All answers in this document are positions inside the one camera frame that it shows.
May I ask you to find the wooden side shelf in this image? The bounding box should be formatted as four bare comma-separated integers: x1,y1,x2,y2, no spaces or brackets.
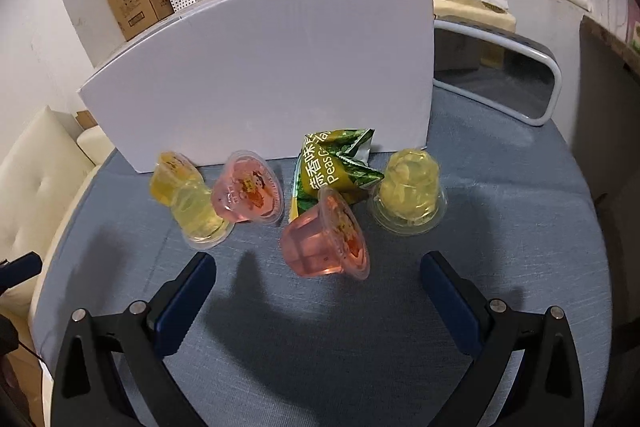
580,15,640,76

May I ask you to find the white framed tray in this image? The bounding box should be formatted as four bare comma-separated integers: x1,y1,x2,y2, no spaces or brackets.
434,16,562,127

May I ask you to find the white cardboard box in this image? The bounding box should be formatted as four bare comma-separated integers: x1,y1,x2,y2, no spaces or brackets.
79,0,434,172

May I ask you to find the crumpled green peas bag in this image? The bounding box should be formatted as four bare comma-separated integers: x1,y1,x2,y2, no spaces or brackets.
288,128,384,221

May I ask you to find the pale yellow jelly cup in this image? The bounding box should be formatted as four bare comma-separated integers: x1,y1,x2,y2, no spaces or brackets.
369,148,448,236
170,180,234,251

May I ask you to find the pink jelly cup printed lid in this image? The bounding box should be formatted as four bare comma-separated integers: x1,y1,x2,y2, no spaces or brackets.
280,186,370,281

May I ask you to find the cream leather sofa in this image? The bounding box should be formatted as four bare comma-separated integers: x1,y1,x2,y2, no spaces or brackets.
1,107,114,321

